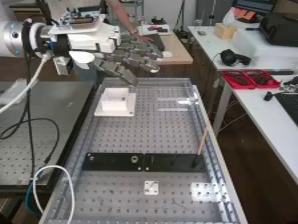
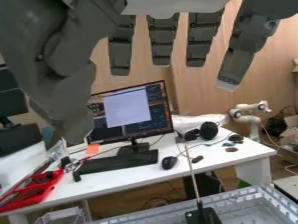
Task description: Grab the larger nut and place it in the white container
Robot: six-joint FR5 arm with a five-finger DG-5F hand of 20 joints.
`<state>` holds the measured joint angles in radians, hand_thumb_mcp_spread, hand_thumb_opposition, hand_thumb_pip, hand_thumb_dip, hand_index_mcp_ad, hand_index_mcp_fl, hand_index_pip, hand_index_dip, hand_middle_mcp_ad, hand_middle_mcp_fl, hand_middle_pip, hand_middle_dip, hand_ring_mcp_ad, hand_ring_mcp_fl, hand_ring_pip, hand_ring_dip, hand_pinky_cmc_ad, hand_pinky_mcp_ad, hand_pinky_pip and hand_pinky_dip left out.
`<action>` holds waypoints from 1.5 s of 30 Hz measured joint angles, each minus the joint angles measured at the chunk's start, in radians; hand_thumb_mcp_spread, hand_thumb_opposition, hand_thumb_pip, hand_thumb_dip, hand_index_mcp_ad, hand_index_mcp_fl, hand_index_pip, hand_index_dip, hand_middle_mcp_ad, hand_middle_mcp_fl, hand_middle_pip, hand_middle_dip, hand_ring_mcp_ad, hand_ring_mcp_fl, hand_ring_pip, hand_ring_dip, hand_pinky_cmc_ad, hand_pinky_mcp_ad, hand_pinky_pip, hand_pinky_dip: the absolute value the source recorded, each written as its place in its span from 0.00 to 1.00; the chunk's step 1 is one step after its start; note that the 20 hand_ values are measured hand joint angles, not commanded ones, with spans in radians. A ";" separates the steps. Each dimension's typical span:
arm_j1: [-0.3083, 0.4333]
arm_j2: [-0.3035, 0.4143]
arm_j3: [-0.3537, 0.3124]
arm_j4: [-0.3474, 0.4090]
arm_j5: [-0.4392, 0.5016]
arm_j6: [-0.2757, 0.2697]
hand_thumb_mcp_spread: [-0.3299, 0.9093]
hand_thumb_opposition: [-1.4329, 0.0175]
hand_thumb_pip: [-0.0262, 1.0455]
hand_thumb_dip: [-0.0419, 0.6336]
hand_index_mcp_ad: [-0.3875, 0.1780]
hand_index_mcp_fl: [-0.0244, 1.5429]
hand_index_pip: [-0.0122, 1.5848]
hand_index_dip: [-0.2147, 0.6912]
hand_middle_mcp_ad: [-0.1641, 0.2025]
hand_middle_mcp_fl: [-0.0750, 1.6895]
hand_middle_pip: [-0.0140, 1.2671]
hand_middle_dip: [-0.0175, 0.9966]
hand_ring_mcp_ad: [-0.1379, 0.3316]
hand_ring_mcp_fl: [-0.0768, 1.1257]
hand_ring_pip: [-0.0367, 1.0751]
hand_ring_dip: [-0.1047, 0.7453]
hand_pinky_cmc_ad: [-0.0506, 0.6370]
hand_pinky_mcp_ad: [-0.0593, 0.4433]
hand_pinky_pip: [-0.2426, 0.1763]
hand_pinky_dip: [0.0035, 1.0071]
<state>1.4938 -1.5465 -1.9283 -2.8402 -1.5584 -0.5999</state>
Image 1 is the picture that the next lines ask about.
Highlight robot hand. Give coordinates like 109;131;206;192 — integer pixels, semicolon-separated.
47;7;167;88

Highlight person's forearm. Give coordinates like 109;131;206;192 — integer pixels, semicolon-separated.
105;0;156;45

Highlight brown wooden table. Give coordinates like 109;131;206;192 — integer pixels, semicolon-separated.
132;30;196;67

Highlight small white box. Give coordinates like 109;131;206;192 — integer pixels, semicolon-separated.
93;86;139;118

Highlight small wooden box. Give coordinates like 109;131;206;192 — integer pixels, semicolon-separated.
213;22;238;41

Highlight black headphones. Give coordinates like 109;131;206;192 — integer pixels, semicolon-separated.
220;48;253;67

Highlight red tray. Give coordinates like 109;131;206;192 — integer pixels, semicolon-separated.
245;68;282;90
220;69;258;90

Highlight white desk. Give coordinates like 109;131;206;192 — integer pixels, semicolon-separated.
186;24;298;76
212;73;298;188

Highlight computer monitor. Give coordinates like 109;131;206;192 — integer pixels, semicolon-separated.
232;0;277;15

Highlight thin stick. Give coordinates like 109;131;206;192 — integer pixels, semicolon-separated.
193;127;210;167

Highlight black plate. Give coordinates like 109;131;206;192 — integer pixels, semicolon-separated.
81;152;208;174

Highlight black bag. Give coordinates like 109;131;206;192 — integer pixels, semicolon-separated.
258;12;298;47

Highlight small black device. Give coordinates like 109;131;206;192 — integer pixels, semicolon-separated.
262;90;274;102

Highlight small square metal plate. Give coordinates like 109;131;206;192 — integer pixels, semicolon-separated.
143;179;161;196

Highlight black keyboard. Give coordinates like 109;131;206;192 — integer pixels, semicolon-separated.
274;92;298;127

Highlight clear box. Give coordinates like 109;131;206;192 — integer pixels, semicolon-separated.
39;76;250;224

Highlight white cable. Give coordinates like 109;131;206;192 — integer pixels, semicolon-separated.
31;164;77;224
0;52;52;115

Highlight black cable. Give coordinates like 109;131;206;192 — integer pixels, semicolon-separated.
0;54;61;179

